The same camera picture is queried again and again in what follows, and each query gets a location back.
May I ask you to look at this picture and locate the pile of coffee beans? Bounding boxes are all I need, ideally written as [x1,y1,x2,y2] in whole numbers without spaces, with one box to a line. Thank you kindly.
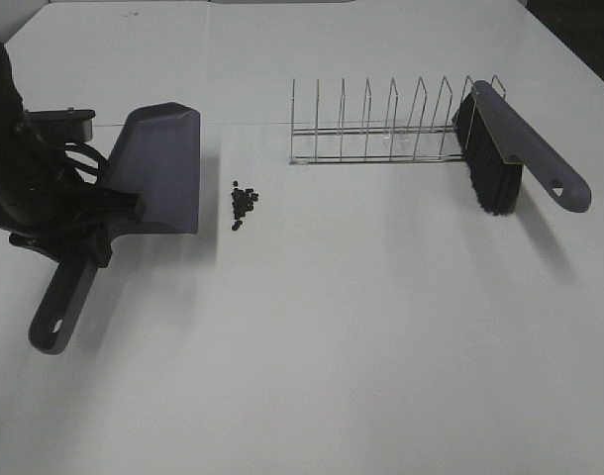
[231,180,259,232]

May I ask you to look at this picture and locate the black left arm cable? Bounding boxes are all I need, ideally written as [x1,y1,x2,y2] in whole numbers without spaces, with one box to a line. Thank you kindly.
[58,141,110,189]

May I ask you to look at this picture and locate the purple-grey hand brush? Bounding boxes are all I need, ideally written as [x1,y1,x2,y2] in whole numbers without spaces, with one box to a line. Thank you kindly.
[453,80,592,216]

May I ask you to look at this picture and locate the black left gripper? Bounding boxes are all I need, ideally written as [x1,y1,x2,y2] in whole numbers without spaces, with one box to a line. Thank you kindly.
[0,187,145,268]

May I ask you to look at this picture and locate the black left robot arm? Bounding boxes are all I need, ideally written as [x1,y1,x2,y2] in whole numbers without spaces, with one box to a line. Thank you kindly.
[0,43,144,268]

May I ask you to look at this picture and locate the wire dish rack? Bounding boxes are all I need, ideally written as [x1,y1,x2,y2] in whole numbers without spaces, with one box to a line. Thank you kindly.
[287,74,507,166]

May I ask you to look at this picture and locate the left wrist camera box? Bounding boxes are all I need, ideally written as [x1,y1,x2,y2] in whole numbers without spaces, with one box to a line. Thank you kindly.
[28,108,96,144]

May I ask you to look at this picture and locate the purple-grey dustpan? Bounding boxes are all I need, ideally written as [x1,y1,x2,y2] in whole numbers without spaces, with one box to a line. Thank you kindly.
[28,103,201,354]

